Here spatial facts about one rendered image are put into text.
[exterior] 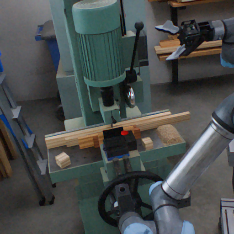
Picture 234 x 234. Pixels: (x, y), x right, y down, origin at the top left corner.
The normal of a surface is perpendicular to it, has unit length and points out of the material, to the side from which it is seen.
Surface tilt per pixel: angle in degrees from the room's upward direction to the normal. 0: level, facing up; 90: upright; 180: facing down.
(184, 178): 76
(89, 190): 90
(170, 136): 32
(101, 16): 90
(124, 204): 27
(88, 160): 0
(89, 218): 90
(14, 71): 90
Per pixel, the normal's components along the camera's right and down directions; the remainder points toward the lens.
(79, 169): 0.22, 0.49
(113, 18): 0.72, 0.29
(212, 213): -0.11, -0.84
